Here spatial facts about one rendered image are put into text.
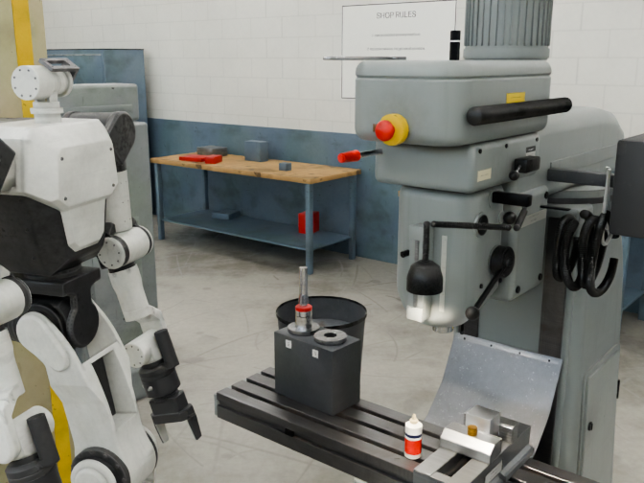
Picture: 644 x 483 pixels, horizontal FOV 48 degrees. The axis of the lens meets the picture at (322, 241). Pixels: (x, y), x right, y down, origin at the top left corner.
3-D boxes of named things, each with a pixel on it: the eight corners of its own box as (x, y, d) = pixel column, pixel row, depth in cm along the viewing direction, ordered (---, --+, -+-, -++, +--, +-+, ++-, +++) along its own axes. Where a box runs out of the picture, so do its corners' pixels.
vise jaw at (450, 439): (489, 465, 157) (491, 448, 156) (439, 447, 165) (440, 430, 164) (501, 453, 162) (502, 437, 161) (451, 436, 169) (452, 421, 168)
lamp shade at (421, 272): (404, 294, 142) (405, 264, 140) (407, 283, 149) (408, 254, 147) (442, 296, 140) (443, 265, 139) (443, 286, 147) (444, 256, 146)
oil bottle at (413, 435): (415, 461, 172) (417, 419, 169) (401, 455, 174) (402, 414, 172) (424, 454, 175) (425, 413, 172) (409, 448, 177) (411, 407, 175)
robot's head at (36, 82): (13, 111, 142) (9, 65, 140) (47, 108, 152) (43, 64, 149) (42, 112, 140) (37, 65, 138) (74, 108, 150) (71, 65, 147)
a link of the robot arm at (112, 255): (83, 267, 173) (73, 174, 167) (116, 252, 185) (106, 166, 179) (125, 270, 169) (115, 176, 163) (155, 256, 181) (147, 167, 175)
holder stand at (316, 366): (332, 417, 193) (332, 347, 188) (274, 392, 207) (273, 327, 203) (360, 402, 202) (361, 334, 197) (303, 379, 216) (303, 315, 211)
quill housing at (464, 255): (464, 339, 155) (471, 192, 147) (384, 318, 167) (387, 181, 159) (503, 315, 169) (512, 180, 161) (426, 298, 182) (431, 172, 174)
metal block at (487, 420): (488, 445, 164) (490, 420, 162) (464, 436, 167) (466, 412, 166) (498, 435, 168) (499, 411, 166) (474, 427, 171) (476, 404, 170)
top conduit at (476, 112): (482, 126, 132) (483, 106, 131) (461, 125, 135) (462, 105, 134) (571, 112, 166) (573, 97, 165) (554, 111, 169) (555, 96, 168)
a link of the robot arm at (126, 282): (110, 317, 175) (84, 241, 172) (134, 303, 185) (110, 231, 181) (145, 310, 171) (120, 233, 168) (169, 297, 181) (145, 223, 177)
